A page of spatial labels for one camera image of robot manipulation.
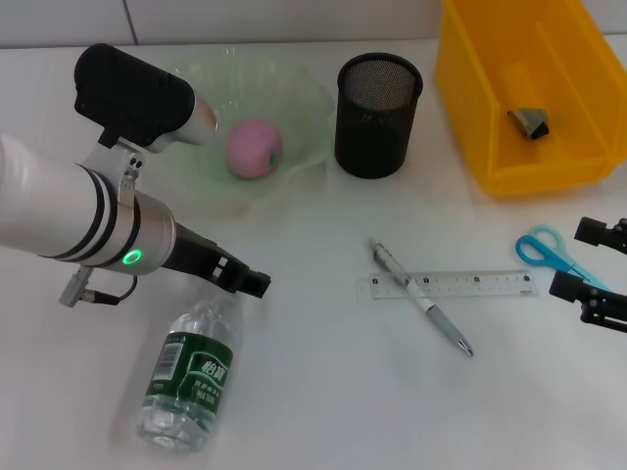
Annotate blue handled scissors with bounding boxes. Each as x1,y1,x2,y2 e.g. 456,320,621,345
514,224,611,290

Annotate left gripper connector cable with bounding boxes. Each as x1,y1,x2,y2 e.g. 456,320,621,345
59,266,138,307

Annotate silver white ballpoint pen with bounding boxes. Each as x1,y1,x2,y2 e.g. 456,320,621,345
367,238,475,357

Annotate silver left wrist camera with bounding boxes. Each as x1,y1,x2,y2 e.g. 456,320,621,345
72,42,219,156

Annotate pink peach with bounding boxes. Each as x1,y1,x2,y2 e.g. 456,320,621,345
224,118,284,181

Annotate clear plastic ruler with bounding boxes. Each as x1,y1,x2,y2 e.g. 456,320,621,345
356,268,539,300

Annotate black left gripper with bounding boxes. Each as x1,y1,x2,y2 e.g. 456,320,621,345
164,222,272,299

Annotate clear water bottle green label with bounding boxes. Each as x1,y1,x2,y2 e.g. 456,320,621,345
135,296,246,455

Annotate yellow plastic bin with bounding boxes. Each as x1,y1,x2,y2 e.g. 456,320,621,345
433,0,627,199

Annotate green glass fruit plate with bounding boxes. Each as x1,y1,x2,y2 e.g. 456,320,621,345
161,48,337,219

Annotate green plastic wrapper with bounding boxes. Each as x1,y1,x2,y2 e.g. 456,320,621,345
506,105,551,143

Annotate black mesh pen holder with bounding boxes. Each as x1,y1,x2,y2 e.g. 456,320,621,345
334,52,424,180

